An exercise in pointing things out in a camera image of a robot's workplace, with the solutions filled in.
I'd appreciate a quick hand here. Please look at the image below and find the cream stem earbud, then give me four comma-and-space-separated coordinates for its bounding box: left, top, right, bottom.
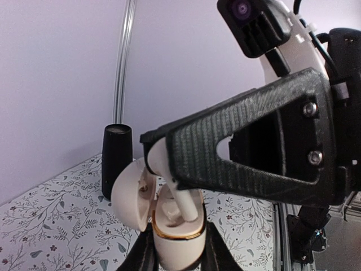
147, 137, 199, 222

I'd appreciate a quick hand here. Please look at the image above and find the right aluminium frame post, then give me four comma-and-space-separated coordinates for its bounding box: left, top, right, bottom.
113, 0, 138, 124

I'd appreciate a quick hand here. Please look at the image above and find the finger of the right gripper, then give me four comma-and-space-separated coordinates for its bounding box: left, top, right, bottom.
165, 67, 339, 206
140, 124, 181, 167

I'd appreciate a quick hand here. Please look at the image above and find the cream earbud case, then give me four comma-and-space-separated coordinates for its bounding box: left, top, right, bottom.
111, 158, 206, 270

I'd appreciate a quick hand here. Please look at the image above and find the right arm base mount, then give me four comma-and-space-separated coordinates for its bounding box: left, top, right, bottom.
287, 206, 331, 265

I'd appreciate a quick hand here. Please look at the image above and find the dark brown vase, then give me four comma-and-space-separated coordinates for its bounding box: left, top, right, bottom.
102, 124, 133, 200

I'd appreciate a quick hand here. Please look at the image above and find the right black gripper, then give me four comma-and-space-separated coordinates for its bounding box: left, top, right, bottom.
276, 27, 361, 198

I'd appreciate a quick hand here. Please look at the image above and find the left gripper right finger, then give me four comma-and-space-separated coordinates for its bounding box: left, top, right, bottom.
201, 222, 240, 271

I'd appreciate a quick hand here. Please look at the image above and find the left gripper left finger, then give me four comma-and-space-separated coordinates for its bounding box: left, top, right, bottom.
117, 231, 155, 271

